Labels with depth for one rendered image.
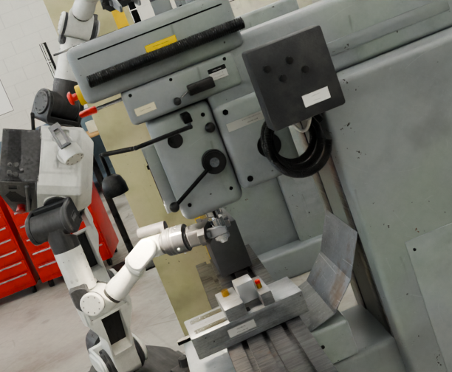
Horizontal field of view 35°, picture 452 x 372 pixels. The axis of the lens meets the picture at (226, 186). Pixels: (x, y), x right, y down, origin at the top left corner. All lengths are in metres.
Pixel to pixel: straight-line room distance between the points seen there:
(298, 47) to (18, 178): 1.04
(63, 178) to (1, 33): 8.92
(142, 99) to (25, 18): 9.24
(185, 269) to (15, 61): 7.57
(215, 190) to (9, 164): 0.71
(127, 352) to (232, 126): 1.25
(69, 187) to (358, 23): 1.04
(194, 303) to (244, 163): 2.14
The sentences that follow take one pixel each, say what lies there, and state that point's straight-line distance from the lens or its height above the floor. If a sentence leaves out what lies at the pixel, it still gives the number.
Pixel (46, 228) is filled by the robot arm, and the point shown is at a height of 1.41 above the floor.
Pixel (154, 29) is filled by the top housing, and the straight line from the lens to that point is 1.99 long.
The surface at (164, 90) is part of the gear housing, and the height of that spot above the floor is 1.69.
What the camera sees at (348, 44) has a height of 1.62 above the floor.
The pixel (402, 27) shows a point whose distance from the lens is 2.17.
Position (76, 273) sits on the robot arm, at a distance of 2.33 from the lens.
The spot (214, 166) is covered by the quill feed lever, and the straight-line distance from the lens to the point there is 2.03.
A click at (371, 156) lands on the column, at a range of 2.03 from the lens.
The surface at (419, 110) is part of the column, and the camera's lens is 2.07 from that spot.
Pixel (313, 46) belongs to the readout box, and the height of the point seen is 1.68.
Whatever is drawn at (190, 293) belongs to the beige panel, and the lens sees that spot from 4.08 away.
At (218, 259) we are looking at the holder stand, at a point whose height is 1.02.
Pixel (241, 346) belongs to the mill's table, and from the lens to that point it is 2.09.
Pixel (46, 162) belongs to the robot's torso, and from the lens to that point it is 2.41.
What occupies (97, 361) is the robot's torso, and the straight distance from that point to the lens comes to 3.03.
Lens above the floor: 1.84
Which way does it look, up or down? 13 degrees down
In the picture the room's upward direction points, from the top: 21 degrees counter-clockwise
